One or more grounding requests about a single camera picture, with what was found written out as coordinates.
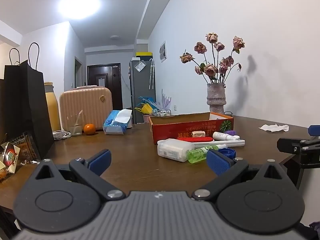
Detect dark snack packet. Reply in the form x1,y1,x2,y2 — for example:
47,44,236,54
7,131,42,165

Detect blue umbrella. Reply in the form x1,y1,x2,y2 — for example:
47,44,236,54
138,96,157,105

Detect pink ribbed suitcase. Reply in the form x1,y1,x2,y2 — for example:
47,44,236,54
59,86,112,131

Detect round ceiling light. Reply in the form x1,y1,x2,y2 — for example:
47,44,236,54
57,0,102,21

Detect white charger cable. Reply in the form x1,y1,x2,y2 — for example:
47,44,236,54
52,130,72,139

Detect snack packet with red circle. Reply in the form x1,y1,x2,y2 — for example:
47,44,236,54
0,142,21,180

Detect hanging folded umbrella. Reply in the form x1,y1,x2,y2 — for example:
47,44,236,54
149,58,155,90

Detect framed wall picture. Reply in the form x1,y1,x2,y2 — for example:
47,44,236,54
159,40,168,63

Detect pale purple plant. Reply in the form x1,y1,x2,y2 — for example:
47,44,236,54
160,89,173,109

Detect green transparent bottle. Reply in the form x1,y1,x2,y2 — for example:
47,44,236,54
187,144,228,164

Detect black paper bag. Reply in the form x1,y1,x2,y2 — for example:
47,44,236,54
0,42,55,161

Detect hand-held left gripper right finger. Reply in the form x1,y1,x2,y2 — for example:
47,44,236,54
191,149,294,202

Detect white tube bottle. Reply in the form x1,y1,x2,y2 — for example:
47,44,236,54
213,132,240,141

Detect rack of small bottles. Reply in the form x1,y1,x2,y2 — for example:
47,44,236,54
151,108,173,117

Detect grey refrigerator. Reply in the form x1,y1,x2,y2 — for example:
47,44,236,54
129,60,156,124

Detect white plastic swab box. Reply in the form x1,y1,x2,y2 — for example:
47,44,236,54
157,138,195,162

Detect blue tissue pack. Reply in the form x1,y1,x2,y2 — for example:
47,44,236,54
103,109,133,136

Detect yellow watering can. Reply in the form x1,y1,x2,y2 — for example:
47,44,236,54
135,103,153,116

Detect orange fruit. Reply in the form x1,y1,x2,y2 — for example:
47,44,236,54
83,123,96,135

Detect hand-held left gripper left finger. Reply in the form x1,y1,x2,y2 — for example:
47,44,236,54
26,149,126,201

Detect crumpled white tissue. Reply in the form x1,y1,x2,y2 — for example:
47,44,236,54
259,124,290,133

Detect red cardboard box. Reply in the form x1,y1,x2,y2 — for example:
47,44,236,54
149,112,234,145

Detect grey interior door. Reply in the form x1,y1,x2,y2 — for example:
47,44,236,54
74,56,83,88

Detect blue ridged cap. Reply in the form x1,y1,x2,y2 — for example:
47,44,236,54
218,148,236,159

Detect yellow thermos jug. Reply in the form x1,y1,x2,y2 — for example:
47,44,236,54
44,82,61,132

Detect dark brown door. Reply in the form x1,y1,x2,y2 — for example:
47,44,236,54
87,64,122,111

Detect pink ceramic vase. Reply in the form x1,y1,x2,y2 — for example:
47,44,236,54
206,83,227,115

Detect clear glass cup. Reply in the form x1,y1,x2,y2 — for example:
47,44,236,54
66,110,84,136

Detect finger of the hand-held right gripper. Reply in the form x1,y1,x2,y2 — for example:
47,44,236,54
277,137,320,168
308,125,320,140

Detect dried pink roses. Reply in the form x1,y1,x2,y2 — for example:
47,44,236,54
179,32,246,84

